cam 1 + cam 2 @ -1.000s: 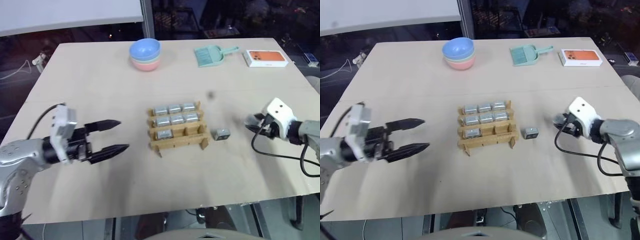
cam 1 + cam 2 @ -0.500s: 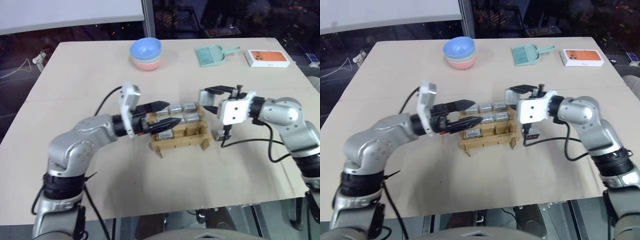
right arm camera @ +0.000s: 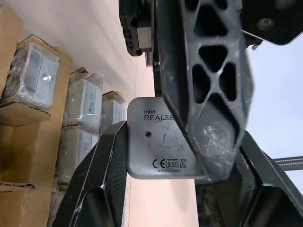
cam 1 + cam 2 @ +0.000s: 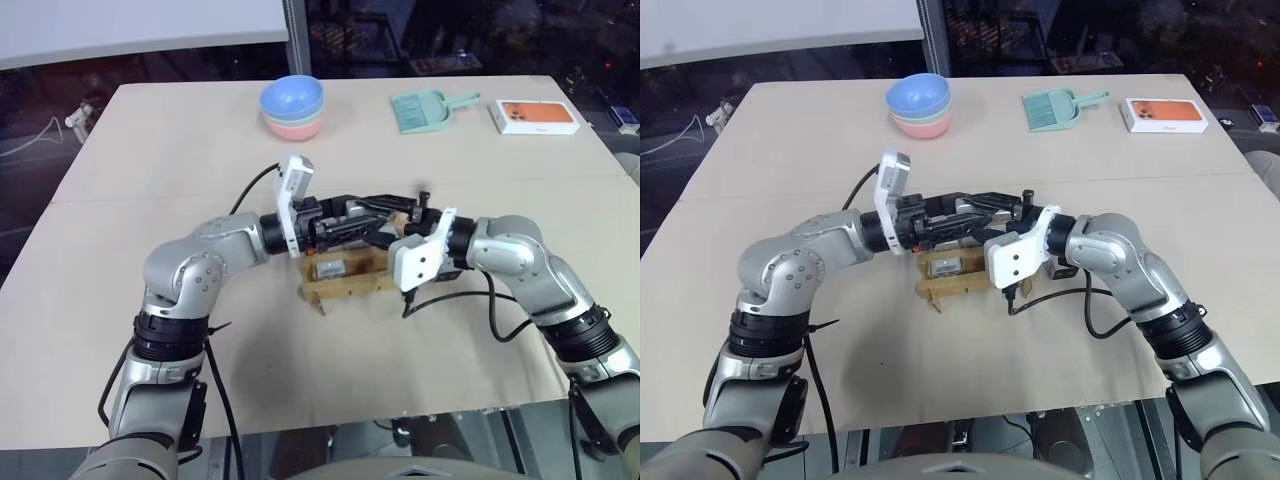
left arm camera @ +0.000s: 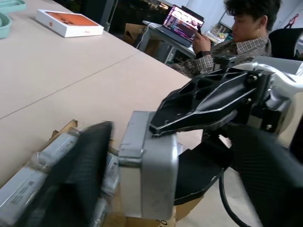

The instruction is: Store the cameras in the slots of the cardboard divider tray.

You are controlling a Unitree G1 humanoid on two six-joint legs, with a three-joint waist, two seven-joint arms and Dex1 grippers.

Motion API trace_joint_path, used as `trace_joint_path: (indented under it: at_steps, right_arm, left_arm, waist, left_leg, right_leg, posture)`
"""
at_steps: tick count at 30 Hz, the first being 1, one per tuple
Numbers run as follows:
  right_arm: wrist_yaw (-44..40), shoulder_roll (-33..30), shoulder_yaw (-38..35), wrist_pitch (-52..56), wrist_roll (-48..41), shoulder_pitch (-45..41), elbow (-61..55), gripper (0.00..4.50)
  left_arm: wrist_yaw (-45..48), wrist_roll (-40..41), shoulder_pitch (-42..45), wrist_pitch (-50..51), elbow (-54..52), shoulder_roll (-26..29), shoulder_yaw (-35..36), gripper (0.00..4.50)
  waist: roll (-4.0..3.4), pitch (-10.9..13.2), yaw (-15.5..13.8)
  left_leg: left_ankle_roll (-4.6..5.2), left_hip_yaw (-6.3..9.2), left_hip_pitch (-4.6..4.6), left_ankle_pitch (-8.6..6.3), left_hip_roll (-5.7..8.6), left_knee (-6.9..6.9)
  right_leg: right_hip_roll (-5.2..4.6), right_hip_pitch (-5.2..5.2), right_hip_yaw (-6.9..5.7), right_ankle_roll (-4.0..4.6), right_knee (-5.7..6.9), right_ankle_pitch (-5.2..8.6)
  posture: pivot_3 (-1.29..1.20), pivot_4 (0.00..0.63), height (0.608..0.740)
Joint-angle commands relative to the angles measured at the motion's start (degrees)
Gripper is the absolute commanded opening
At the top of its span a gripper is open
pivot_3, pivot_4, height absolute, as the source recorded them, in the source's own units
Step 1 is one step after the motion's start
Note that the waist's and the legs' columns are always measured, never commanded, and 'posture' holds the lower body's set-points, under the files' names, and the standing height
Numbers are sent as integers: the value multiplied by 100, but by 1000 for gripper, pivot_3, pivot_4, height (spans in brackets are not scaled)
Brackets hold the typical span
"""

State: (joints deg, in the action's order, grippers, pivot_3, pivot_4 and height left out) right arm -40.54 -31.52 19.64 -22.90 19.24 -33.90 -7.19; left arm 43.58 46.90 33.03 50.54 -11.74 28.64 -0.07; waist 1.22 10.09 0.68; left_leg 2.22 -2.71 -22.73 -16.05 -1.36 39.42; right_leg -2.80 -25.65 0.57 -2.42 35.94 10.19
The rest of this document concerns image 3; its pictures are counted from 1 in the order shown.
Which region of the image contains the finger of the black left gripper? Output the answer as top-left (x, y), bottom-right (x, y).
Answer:
top-left (152, 0), bottom-right (256, 182)

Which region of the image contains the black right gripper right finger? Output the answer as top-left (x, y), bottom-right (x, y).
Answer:
top-left (212, 131), bottom-right (303, 227)

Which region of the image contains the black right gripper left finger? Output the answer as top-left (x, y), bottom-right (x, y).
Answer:
top-left (52, 120), bottom-right (129, 227)

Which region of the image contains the silver Intel RealSense camera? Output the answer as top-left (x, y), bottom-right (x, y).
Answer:
top-left (127, 96), bottom-right (207, 180)

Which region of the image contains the brown cardboard divider tray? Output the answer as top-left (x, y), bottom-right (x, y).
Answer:
top-left (0, 4), bottom-right (126, 227)

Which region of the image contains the black ribbed cable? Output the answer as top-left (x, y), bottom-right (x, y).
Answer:
top-left (274, 155), bottom-right (303, 171)

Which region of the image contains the plastic-wrapped grey camera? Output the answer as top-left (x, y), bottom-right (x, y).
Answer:
top-left (64, 72), bottom-right (104, 126)
top-left (55, 126), bottom-right (99, 188)
top-left (1, 43), bottom-right (60, 110)
top-left (100, 97), bottom-right (126, 133)

